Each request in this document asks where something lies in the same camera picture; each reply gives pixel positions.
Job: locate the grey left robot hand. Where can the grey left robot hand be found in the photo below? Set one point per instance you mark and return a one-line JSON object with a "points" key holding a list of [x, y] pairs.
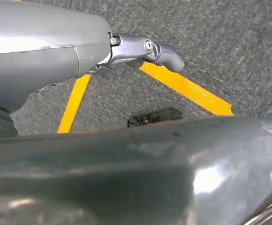
{"points": [[45, 46]]}

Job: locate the yellow floor tape square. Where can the yellow floor tape square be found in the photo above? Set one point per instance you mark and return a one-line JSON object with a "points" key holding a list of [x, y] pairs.
{"points": [[187, 88]]}

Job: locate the glossy grey robot body shell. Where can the glossy grey robot body shell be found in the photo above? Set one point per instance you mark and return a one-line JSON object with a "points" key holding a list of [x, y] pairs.
{"points": [[126, 174]]}

